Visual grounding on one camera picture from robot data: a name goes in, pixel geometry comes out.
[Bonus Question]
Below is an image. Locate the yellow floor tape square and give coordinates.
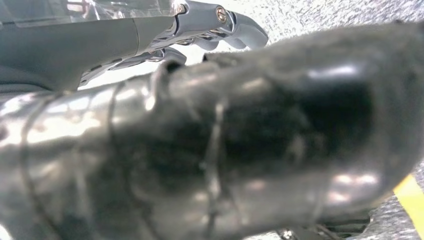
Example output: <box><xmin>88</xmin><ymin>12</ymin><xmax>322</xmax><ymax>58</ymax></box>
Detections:
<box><xmin>393</xmin><ymin>174</ymin><xmax>424</xmax><ymax>238</ymax></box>

